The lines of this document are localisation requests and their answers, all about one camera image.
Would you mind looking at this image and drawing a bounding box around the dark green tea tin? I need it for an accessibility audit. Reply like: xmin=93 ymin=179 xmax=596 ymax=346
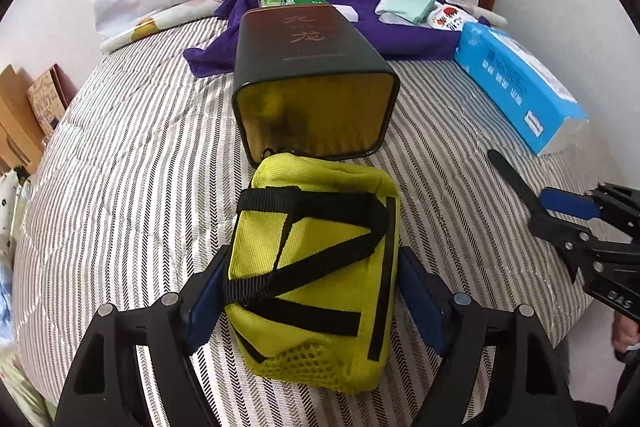
xmin=232 ymin=4 xmax=400 ymax=167

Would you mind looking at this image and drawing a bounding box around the black watch strap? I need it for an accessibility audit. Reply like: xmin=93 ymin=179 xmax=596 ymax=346
xmin=487 ymin=148 xmax=547 ymax=218

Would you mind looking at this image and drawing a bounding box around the wooden headboard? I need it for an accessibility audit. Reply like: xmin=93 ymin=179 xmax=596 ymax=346
xmin=0 ymin=65 xmax=44 ymax=174

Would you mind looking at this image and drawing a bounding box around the fruit pattern sachet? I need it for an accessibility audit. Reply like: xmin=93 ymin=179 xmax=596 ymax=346
xmin=426 ymin=3 xmax=477 ymax=31

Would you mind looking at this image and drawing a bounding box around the yellow mesh pouch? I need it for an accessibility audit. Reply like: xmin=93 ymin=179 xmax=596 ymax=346
xmin=224 ymin=153 xmax=400 ymax=395

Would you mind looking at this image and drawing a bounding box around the person's right hand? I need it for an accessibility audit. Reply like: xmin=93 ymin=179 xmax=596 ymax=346
xmin=611 ymin=312 xmax=640 ymax=353

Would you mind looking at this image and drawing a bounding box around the striped mattress pad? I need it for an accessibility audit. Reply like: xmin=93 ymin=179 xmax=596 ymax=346
xmin=13 ymin=18 xmax=624 ymax=426

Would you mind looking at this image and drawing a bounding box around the blue tissue box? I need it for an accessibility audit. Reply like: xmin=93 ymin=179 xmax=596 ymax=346
xmin=454 ymin=22 xmax=589 ymax=156

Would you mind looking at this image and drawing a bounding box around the green tissue pack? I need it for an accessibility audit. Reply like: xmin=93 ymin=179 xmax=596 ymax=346
xmin=259 ymin=0 xmax=286 ymax=8

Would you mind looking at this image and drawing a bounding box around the purple towel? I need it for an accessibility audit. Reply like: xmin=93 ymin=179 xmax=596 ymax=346
xmin=183 ymin=0 xmax=460 ymax=78

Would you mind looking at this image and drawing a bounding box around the mint green sock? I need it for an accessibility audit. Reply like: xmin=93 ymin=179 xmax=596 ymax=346
xmin=374 ymin=0 xmax=436 ymax=26

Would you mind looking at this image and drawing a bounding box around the colourful bedsheet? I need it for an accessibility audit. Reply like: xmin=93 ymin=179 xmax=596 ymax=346
xmin=0 ymin=254 xmax=53 ymax=426

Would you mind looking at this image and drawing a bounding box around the white spotted pillow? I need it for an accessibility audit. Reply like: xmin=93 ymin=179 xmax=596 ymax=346
xmin=1 ymin=167 xmax=32 ymax=265

